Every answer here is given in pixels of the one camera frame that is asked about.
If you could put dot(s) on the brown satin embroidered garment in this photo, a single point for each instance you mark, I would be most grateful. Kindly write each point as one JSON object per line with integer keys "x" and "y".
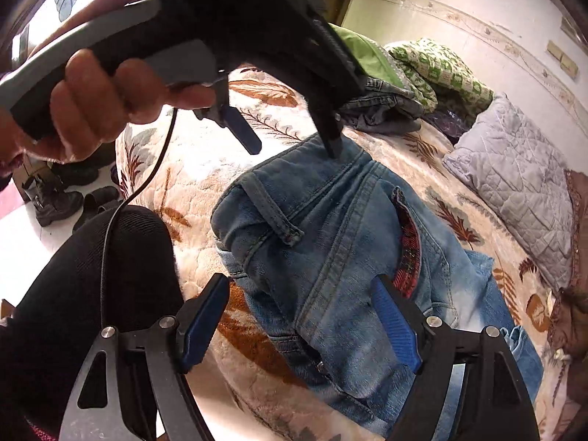
{"x": 567, "y": 333}

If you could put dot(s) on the black boot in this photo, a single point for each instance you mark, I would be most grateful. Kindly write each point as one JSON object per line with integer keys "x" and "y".
{"x": 51, "y": 204}

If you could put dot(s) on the bright green cloth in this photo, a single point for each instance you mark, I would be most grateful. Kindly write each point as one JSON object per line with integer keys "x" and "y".
{"x": 370, "y": 56}

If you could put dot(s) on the green white patterned cloth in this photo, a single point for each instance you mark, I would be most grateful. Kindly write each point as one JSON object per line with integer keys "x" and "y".
{"x": 431, "y": 67}

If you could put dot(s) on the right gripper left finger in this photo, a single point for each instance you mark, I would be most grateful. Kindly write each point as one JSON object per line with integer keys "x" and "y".
{"x": 131, "y": 382}

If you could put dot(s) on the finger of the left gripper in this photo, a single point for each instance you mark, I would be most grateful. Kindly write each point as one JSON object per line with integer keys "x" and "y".
{"x": 328, "y": 127}
{"x": 228, "y": 117}

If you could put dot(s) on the light blue denim jeans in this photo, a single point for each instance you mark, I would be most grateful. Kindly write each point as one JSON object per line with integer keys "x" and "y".
{"x": 304, "y": 234}

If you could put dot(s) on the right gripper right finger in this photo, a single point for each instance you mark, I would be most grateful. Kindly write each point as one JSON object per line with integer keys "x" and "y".
{"x": 493, "y": 402}

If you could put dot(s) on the cream leaf-pattern fleece blanket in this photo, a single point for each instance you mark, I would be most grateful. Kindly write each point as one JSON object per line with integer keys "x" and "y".
{"x": 179, "y": 167}

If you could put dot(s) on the dark purple cloth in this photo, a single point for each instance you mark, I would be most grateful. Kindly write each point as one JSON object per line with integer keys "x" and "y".
{"x": 450, "y": 124}

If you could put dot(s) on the black shoe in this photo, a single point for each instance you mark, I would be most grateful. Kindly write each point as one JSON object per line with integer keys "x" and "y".
{"x": 97, "y": 202}

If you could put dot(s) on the black trouser leg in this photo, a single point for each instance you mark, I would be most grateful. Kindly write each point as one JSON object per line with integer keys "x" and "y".
{"x": 127, "y": 280}

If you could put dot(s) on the grey folded denim jeans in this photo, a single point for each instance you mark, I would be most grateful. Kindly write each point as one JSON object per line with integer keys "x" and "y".
{"x": 384, "y": 109}

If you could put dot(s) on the left hand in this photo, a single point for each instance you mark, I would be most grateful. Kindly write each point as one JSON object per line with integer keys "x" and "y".
{"x": 89, "y": 108}

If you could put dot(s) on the grey quilted pillow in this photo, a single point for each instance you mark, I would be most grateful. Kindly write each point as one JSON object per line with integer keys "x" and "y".
{"x": 520, "y": 175}

